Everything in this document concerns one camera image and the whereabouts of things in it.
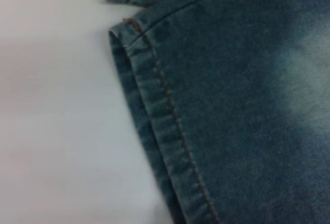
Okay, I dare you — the blue denim shorts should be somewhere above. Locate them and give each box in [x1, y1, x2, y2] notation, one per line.
[103, 0, 330, 224]

